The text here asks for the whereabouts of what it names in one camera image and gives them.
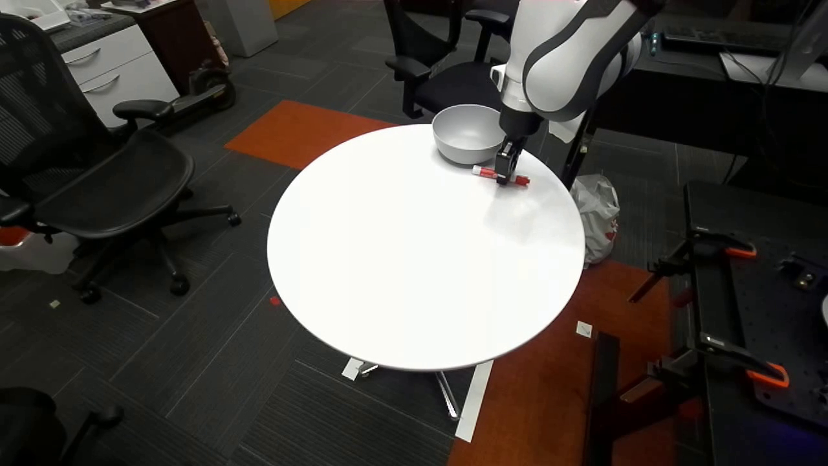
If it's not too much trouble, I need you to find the white plastic bag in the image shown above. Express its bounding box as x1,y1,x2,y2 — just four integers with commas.
570,170,623,270

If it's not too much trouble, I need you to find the black scooter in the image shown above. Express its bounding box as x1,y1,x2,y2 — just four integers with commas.
153,66,237,129

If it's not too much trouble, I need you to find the black orange-handled bar clamp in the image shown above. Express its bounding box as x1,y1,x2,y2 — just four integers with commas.
650,335,795,396
628,225,761,305

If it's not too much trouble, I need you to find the black desk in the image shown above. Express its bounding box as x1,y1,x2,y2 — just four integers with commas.
561,9,828,190

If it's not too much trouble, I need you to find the grey metal bowl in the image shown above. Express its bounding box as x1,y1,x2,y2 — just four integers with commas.
430,103,513,168

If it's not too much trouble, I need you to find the black mesh office chair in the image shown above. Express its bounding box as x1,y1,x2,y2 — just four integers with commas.
0,13,244,305

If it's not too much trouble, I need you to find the dark wooden cabinet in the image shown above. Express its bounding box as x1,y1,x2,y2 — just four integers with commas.
101,0,233,97

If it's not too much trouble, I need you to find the red and white marker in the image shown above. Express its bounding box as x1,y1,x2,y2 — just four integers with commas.
470,168,532,192

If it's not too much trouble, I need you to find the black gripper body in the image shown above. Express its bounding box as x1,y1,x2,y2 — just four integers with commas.
496,110,545,161

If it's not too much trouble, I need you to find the white drawer cabinet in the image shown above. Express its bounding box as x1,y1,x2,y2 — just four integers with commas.
47,13,183,133

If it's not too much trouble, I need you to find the white table base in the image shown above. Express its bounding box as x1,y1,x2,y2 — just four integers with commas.
338,356,496,446

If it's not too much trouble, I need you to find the black padded office chair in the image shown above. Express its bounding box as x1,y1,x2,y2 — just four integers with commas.
380,0,521,123

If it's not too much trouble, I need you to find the black keyboard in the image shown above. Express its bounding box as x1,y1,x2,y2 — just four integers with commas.
659,23,746,53

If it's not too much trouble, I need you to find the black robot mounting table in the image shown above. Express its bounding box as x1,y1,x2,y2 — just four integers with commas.
684,180,828,466

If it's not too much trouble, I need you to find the black office chair with armrests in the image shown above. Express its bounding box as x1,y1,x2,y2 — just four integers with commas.
464,0,521,67

